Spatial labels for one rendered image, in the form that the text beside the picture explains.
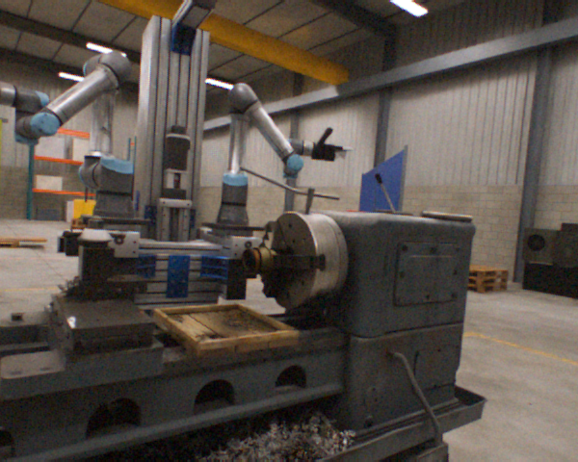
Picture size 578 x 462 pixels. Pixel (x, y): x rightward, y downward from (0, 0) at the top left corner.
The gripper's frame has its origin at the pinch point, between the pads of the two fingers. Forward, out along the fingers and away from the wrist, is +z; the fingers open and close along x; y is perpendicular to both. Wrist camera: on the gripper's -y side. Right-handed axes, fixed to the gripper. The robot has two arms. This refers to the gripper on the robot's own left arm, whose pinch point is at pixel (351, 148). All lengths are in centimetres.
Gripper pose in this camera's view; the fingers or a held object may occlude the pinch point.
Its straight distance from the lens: 214.8
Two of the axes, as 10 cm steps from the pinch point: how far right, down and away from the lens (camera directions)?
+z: 9.8, 0.7, 1.6
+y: -1.0, 9.8, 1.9
